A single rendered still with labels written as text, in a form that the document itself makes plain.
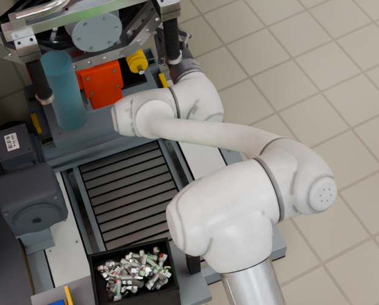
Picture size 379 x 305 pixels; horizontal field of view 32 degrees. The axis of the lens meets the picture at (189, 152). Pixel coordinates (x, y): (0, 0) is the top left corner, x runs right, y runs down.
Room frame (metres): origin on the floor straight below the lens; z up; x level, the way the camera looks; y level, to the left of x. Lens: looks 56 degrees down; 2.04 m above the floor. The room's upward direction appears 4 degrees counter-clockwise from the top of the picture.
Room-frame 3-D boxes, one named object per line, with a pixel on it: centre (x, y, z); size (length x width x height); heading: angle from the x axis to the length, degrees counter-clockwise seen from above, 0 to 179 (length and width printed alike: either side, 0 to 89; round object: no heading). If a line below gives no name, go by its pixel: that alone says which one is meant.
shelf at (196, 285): (0.64, 0.20, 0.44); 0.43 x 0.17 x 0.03; 107
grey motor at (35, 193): (1.15, 0.52, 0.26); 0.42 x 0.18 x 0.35; 17
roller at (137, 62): (1.46, 0.17, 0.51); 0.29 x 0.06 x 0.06; 17
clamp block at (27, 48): (1.09, 0.36, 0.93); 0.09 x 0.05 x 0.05; 17
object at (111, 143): (1.49, 0.30, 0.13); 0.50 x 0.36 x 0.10; 107
